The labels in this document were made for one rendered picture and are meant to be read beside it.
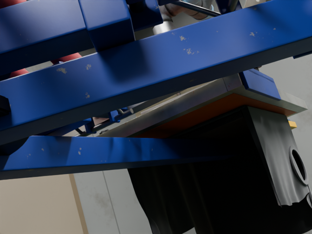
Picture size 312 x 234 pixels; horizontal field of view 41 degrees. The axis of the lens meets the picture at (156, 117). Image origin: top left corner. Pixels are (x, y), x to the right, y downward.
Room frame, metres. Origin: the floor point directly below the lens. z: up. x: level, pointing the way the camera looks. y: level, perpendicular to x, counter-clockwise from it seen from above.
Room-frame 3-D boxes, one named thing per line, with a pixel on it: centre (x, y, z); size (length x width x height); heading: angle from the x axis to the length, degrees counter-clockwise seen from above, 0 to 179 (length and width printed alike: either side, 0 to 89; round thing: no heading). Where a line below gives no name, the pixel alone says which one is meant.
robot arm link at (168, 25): (1.32, -0.12, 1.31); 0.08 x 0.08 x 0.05
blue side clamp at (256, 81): (1.06, -0.27, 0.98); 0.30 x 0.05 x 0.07; 152
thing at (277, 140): (1.37, -0.33, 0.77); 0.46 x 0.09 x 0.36; 152
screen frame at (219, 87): (1.41, -0.14, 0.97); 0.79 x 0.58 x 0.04; 152
